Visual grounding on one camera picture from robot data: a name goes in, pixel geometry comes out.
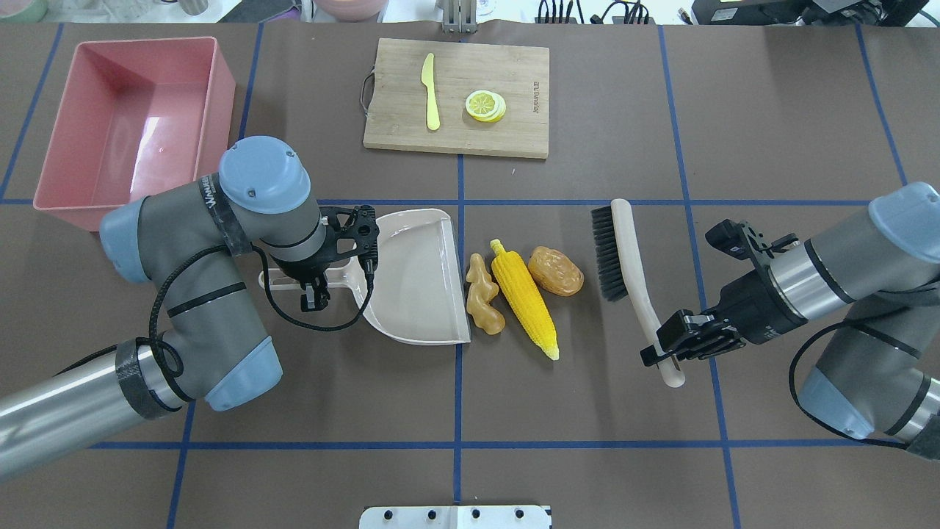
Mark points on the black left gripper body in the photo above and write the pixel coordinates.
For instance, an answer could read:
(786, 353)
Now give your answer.
(306, 270)

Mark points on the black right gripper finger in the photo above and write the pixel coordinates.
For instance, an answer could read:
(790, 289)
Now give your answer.
(692, 336)

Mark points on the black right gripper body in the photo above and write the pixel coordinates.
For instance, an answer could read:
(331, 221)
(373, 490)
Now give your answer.
(743, 303)

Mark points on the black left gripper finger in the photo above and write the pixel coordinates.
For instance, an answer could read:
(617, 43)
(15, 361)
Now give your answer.
(315, 295)

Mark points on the beige hand brush black bristles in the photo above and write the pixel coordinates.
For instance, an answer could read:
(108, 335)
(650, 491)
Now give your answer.
(621, 275)

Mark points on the beige plastic dustpan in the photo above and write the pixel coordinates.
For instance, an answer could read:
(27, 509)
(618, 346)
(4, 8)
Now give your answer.
(417, 297)

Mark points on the brown toy potato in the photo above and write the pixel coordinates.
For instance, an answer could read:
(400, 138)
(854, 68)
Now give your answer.
(553, 271)

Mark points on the tan toy ginger root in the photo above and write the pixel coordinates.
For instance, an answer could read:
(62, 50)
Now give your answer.
(482, 289)

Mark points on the yellow toy corn cob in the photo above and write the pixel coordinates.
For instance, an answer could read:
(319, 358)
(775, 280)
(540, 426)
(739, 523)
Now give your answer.
(524, 299)

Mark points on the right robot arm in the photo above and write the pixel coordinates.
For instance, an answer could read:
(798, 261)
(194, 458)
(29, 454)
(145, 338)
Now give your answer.
(880, 266)

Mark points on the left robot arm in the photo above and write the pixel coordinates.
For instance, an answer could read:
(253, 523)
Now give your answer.
(205, 339)

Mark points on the pink plastic bin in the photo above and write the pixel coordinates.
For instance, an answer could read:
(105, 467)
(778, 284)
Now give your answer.
(136, 118)

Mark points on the yellow plastic knife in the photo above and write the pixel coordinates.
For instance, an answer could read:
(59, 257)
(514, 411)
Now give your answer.
(427, 78)

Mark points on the yellow lemon slices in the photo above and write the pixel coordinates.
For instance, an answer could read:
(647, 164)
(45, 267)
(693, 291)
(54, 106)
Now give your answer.
(485, 106)

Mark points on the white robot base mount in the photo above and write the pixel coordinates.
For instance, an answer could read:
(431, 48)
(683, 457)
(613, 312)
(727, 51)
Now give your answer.
(457, 516)

